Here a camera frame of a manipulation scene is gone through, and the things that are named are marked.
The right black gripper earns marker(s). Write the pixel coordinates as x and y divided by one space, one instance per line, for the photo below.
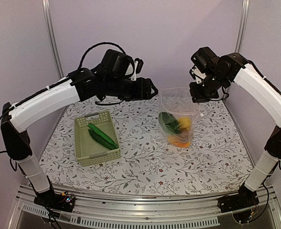
197 97

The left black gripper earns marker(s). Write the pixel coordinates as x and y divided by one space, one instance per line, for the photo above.
143 91

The clear zip top bag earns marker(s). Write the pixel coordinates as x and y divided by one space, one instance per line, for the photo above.
178 102

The yellow lemon toy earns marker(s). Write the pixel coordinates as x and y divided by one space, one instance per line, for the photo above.
185 123

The bok choy toy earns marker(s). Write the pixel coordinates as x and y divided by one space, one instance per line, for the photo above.
168 123

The green cucumber toy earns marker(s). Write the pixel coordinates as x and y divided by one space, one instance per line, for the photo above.
102 138

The green plastic basket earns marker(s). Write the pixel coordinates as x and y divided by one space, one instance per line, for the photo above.
87 151

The brown kiwi toy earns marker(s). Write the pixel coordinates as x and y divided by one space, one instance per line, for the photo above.
185 131

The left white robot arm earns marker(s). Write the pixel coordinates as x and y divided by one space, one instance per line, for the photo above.
77 86

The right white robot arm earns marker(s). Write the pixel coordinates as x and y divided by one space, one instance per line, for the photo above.
236 69

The floral table mat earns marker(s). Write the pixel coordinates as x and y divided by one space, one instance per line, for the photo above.
217 160

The right aluminium frame post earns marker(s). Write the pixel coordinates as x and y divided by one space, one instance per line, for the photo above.
242 24

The aluminium frame post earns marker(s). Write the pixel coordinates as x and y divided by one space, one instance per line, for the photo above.
242 24
50 31

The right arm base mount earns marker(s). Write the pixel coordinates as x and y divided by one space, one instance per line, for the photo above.
243 199

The aluminium front rail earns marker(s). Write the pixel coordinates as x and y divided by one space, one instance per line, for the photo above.
102 210

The left aluminium frame post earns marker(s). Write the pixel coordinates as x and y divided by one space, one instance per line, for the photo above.
50 31

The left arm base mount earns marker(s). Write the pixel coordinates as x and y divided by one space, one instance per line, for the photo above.
51 200

